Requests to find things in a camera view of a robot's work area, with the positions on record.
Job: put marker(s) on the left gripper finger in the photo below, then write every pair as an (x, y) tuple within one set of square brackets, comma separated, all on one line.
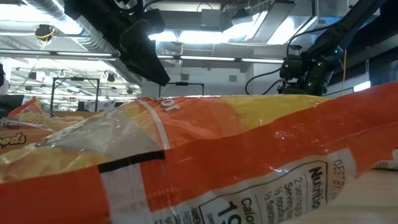
[(143, 37), (136, 62)]

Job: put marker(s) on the orange Maruchan ramen pack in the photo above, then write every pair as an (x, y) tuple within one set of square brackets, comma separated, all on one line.
[(217, 140), (40, 113)]

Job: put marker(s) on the red Saucy Noods pack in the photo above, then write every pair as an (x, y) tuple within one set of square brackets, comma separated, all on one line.
[(388, 163), (15, 140)]

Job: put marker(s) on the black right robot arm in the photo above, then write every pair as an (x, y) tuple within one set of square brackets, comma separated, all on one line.
[(335, 34)]

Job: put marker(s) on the long linear ceiling light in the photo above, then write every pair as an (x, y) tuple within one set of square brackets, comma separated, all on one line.
[(205, 58)]

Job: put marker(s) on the grey ceiling box unit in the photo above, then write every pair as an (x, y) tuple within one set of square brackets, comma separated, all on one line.
[(211, 18)]

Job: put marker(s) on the bright window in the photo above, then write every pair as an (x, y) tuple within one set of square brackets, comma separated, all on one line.
[(362, 86)]

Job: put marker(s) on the black monitor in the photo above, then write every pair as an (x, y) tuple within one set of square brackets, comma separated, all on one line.
[(11, 104)]

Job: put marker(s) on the black metal frame rig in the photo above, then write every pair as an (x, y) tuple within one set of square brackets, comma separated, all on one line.
[(182, 83), (76, 79)]

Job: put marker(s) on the grey wall vent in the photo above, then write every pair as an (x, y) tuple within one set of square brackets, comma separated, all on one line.
[(185, 76), (232, 78)]

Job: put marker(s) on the silver rectangular ceiling duct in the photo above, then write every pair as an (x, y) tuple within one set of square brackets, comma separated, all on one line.
[(280, 21)]

